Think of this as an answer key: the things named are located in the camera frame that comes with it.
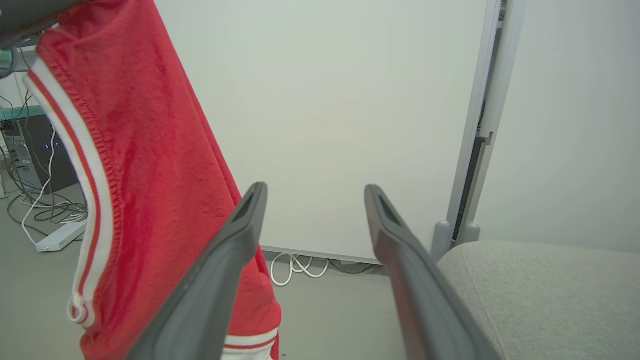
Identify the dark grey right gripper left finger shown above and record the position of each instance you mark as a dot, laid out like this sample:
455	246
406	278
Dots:
210	280

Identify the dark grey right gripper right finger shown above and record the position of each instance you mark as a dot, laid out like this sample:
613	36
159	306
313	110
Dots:
420	290

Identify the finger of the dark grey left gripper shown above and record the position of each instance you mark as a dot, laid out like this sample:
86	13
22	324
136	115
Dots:
25	15

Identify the red white-trimmed basketball jersey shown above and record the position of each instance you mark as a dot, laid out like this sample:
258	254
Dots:
150	125

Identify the grey fabric sofa seat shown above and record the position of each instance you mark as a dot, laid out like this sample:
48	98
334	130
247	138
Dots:
550	300

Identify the black computer tower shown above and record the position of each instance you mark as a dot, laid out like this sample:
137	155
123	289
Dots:
45	155

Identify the white power strip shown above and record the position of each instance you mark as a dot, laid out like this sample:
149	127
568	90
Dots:
60	237

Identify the large white partition panel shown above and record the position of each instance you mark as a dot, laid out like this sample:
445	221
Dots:
325	100

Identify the white partition panel beside sofa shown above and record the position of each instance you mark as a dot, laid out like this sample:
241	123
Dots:
575	125

